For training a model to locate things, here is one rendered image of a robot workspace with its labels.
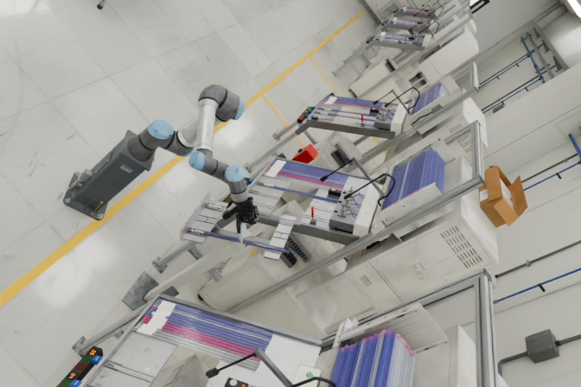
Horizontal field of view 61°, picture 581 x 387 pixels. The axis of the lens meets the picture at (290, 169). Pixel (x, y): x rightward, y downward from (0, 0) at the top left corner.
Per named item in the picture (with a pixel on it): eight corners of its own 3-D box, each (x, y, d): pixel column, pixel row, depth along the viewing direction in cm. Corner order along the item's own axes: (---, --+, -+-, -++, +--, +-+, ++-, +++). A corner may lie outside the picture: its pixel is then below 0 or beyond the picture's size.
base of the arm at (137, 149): (124, 152, 255) (134, 142, 250) (130, 132, 266) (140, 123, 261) (148, 166, 263) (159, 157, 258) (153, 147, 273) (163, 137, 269)
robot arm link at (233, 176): (235, 161, 217) (245, 167, 211) (240, 183, 222) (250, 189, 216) (220, 168, 214) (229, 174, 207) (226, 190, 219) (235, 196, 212)
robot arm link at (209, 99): (207, 72, 230) (200, 161, 205) (226, 82, 237) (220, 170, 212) (193, 83, 236) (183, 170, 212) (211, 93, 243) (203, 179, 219)
